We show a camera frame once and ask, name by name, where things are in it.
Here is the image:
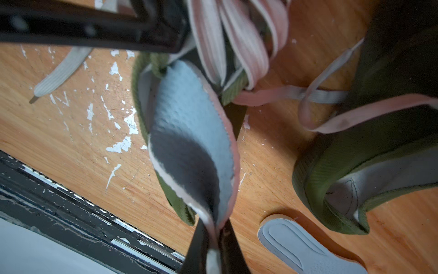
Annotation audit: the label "green canvas shoe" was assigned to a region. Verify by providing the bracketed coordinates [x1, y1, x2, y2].
[131, 1, 351, 226]
[292, 1, 438, 235]

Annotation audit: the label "light blue insole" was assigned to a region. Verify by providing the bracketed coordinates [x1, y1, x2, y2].
[148, 60, 240, 274]

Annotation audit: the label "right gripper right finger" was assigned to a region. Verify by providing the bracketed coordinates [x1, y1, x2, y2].
[219, 220, 251, 274]

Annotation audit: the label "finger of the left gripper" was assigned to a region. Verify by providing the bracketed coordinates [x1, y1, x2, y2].
[1, 1, 188, 53]

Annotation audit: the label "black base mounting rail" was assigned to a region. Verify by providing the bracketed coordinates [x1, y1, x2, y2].
[1, 153, 184, 274]

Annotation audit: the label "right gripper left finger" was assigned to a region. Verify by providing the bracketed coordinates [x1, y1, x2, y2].
[179, 219, 209, 274]

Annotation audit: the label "grey insole near right arm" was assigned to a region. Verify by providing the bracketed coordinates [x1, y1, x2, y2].
[257, 214, 367, 274]

